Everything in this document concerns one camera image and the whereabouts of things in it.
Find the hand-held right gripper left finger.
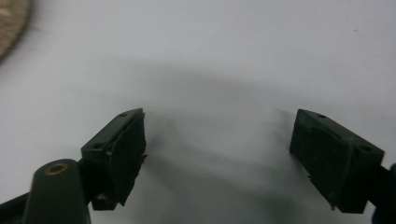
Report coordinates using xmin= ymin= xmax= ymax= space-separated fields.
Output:
xmin=80 ymin=107 xmax=148 ymax=211

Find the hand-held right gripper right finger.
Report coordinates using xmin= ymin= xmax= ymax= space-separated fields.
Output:
xmin=289 ymin=108 xmax=386 ymax=215

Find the scalloped wooden puzzle tray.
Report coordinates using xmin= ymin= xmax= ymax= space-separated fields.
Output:
xmin=0 ymin=0 xmax=33 ymax=63

